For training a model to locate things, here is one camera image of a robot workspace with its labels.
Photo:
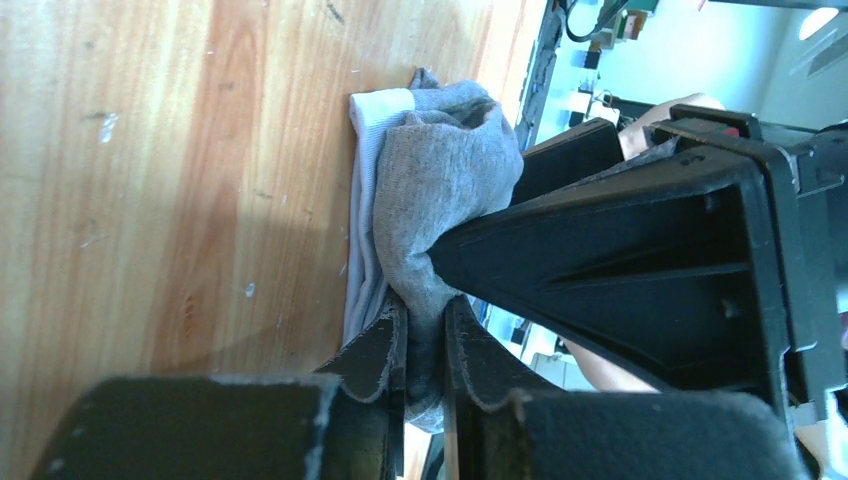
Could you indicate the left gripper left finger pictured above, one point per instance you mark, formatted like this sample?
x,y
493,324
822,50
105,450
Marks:
x,y
365,434

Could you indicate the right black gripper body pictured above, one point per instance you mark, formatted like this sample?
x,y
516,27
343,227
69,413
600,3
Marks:
x,y
805,178

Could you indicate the grey underwear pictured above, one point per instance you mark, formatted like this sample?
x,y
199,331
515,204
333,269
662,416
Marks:
x,y
428,158

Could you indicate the seated person operator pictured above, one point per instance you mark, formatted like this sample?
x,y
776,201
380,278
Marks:
x,y
825,440

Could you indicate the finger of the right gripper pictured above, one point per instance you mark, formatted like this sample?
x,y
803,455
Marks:
x,y
669,268
578,153

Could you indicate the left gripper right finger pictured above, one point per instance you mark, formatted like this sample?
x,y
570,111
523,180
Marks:
x,y
485,390

